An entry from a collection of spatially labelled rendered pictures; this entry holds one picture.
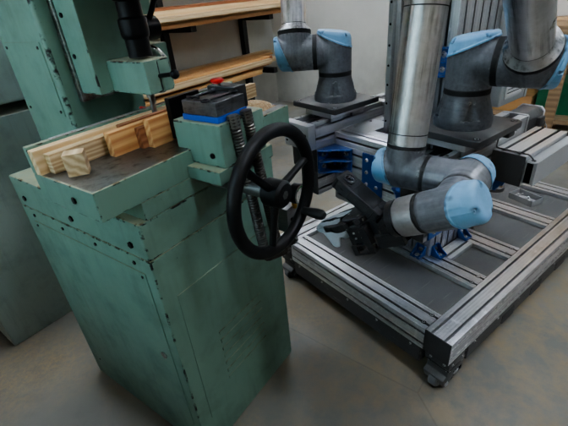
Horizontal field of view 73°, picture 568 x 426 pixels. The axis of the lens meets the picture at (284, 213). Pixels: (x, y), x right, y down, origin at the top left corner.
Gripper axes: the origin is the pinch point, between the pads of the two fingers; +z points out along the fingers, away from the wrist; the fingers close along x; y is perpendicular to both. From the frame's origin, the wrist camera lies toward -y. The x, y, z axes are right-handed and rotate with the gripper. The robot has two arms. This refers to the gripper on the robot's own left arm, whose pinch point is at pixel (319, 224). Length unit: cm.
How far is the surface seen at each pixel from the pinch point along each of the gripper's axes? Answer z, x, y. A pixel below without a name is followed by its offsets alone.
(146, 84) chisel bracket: 15.9, -11.0, -44.6
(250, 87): 26, 26, -38
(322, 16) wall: 179, 315, -102
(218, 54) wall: 246, 223, -116
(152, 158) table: 13.6, -20.1, -29.8
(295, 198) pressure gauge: 19.1, 14.7, -3.7
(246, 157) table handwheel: -6.4, -14.6, -21.2
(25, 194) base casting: 61, -33, -40
